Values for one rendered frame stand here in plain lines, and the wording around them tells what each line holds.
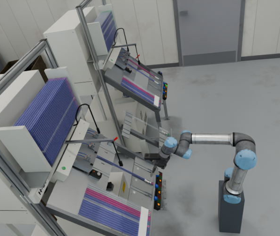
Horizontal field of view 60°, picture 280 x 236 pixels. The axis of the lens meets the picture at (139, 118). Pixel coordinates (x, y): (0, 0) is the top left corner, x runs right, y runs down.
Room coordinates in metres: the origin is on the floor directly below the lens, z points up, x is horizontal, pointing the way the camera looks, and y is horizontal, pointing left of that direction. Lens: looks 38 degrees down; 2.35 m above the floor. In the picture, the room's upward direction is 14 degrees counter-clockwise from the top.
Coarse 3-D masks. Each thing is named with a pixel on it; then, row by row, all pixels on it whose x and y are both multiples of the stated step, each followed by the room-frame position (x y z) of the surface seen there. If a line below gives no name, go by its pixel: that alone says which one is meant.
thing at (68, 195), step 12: (96, 156) 1.30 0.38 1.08; (108, 156) 1.33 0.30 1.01; (72, 168) 1.15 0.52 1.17; (96, 168) 1.20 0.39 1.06; (108, 168) 1.23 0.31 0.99; (60, 180) 1.04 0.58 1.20; (72, 180) 1.06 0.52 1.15; (84, 180) 1.08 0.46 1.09; (96, 180) 1.11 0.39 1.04; (60, 192) 0.97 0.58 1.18; (72, 192) 0.98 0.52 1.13; (84, 192) 1.00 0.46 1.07; (60, 204) 0.90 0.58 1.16; (72, 204) 0.91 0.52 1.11
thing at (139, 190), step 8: (136, 160) 1.38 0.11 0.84; (136, 168) 1.30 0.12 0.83; (144, 168) 1.33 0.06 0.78; (144, 176) 1.25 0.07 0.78; (152, 176) 1.28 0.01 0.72; (136, 184) 1.16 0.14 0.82; (144, 184) 1.18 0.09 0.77; (136, 192) 1.10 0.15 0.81; (144, 192) 1.11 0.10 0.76; (136, 200) 1.03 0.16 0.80; (144, 200) 1.05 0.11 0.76
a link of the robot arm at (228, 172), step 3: (228, 168) 1.14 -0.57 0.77; (231, 168) 1.14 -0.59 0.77; (225, 171) 1.12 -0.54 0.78; (228, 171) 1.11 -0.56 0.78; (231, 171) 1.10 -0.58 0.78; (225, 174) 1.09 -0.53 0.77; (228, 174) 1.08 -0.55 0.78; (225, 177) 1.09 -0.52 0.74; (228, 177) 1.06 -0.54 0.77; (225, 180) 1.06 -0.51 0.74; (228, 180) 1.04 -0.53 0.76
